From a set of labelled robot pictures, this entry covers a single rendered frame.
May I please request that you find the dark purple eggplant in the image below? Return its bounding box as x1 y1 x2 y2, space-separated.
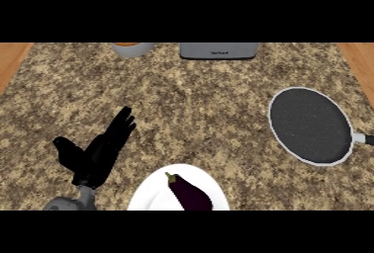
164 171 214 211

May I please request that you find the dark frying pan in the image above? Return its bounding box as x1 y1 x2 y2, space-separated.
268 86 374 167

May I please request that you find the grey toaster appliance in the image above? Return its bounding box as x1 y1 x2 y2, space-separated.
179 42 260 61

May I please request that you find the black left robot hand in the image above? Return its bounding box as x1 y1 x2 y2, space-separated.
52 106 138 190

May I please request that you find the grey cup with orange contents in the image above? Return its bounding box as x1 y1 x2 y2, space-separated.
109 42 157 58

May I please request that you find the white round plate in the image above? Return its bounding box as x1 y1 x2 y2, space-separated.
126 163 231 211

